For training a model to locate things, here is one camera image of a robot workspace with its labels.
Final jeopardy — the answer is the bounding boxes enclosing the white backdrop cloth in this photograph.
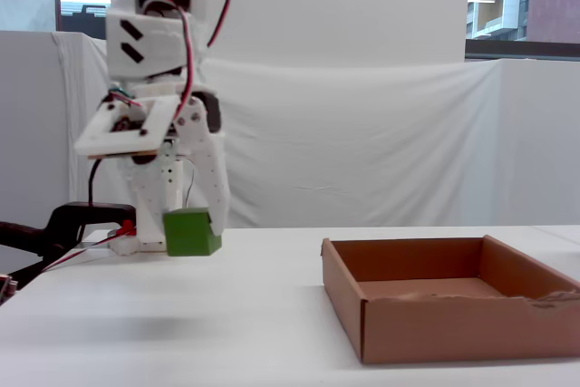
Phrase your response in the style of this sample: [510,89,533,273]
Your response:
[52,31,580,229]

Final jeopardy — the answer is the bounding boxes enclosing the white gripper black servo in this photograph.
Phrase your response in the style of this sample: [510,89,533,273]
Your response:
[107,70,231,246]

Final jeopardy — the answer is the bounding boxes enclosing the white partition panel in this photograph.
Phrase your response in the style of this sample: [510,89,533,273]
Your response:
[0,29,73,225]

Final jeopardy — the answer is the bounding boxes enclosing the black camera cable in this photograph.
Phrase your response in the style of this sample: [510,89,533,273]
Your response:
[87,158,104,205]

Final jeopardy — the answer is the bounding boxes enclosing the black table clamp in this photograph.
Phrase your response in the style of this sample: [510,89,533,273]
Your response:
[0,200,138,291]

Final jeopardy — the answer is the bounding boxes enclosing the dark window sill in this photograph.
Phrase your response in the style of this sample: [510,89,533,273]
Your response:
[465,39,580,63]

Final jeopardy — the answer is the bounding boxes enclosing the red white black servo cable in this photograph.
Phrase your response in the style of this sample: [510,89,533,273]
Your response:
[144,0,203,110]
[206,0,233,49]
[43,223,137,273]

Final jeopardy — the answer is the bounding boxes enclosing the green cube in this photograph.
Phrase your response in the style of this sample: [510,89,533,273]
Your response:
[162,207,224,258]

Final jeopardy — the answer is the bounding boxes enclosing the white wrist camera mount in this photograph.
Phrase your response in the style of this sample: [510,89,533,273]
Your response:
[73,95,180,160]

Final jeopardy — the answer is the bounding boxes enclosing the brown cardboard box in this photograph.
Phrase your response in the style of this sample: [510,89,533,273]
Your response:
[320,235,580,365]

